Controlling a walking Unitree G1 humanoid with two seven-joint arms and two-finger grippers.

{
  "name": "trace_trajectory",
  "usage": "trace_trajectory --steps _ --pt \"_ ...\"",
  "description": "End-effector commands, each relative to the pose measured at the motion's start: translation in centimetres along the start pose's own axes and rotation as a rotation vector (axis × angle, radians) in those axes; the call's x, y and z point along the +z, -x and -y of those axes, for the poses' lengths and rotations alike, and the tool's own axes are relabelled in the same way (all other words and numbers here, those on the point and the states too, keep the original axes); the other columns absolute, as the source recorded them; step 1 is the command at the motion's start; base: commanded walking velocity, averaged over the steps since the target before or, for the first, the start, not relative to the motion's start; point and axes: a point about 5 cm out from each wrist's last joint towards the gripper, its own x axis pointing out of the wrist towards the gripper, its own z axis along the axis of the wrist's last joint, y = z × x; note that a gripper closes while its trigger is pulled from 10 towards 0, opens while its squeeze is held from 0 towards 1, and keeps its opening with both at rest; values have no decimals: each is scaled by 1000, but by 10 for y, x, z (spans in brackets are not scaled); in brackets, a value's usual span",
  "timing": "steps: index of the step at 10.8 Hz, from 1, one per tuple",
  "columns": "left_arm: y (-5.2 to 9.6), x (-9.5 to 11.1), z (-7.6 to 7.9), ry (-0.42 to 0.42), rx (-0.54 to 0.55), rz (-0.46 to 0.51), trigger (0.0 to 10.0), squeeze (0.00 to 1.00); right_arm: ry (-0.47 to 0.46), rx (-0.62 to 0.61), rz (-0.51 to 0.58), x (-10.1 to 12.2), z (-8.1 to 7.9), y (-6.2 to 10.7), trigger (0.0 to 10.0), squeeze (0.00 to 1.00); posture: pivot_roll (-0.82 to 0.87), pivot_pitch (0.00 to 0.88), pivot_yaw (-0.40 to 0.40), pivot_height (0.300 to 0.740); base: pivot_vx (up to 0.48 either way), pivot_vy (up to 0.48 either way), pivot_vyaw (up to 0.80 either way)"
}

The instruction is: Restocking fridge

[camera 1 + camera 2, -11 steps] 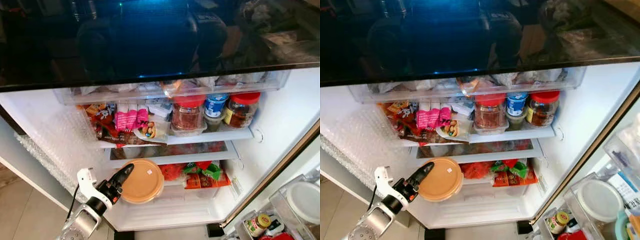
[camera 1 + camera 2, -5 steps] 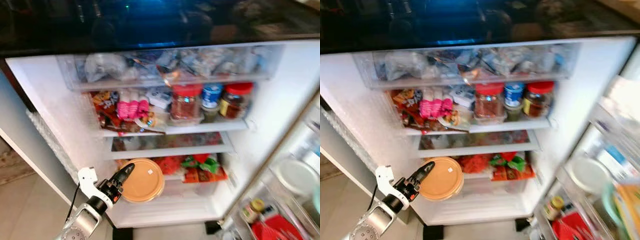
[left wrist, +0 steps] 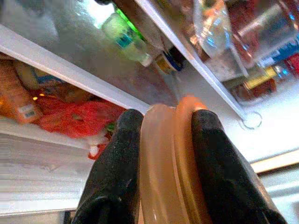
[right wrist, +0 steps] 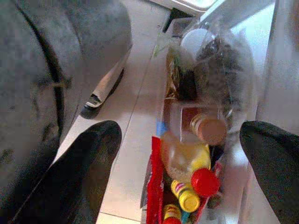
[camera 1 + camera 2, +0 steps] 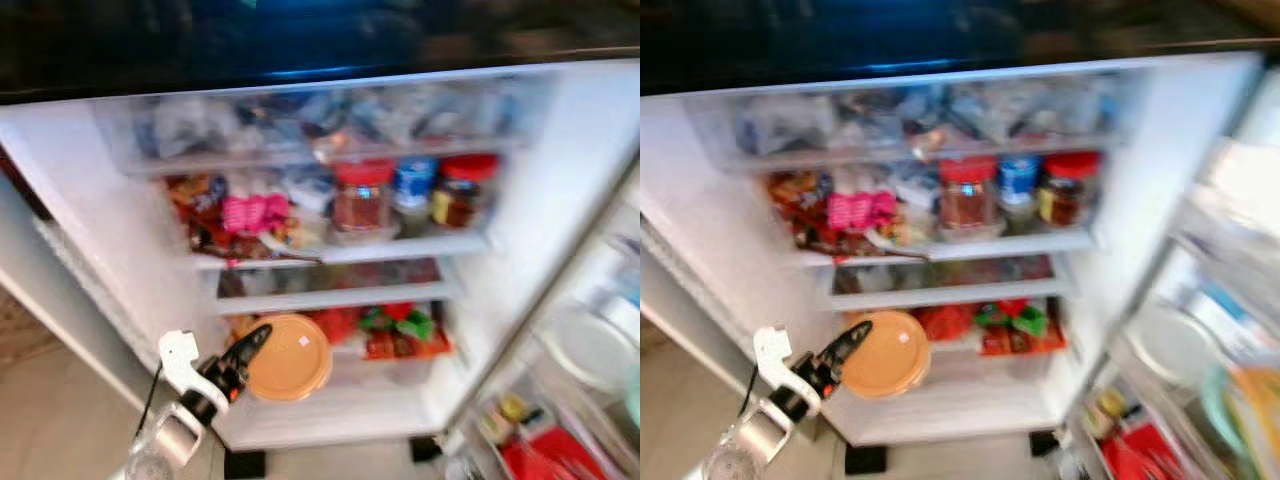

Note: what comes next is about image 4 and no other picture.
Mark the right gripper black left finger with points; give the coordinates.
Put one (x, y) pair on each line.
(77, 177)

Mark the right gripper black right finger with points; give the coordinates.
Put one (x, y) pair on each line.
(278, 168)

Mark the white fridge door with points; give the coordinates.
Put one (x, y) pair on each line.
(280, 70)

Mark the clear fridge door shelf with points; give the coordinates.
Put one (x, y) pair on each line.
(160, 98)

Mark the black fridge foot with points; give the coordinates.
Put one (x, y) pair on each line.
(175, 18)

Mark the white fridge body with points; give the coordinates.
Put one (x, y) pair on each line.
(187, 3)

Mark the red cap yellow label bottle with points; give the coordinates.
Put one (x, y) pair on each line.
(205, 182)

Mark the brown cap bottle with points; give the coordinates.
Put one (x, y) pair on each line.
(211, 129)

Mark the red snack packet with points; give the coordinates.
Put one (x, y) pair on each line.
(155, 182)

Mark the grey black robot foot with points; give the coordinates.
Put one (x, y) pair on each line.
(105, 88)

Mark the yellow lid jar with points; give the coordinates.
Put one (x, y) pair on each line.
(187, 196)
(171, 213)

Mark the blue tape piece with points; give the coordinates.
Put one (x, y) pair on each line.
(161, 127)

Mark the clear container white lid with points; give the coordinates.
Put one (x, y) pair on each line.
(224, 70)

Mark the dark food packet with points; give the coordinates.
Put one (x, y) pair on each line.
(187, 84)

